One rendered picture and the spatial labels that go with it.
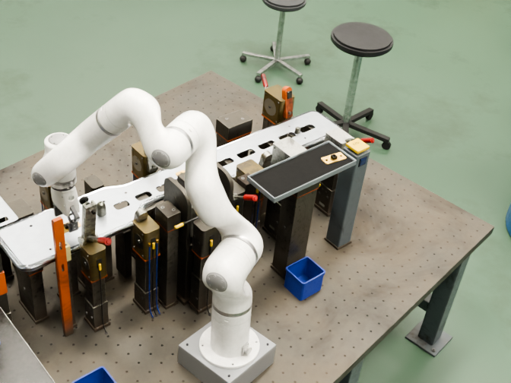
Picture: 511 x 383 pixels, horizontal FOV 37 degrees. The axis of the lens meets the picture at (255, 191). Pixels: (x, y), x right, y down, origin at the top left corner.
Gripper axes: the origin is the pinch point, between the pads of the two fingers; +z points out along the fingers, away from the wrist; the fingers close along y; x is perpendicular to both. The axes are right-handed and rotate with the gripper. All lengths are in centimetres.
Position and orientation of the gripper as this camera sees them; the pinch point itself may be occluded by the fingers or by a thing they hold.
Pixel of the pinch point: (66, 220)
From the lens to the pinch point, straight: 251.2
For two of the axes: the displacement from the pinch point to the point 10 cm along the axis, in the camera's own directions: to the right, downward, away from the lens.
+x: -7.7, 3.5, -5.3
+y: -6.3, -5.3, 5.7
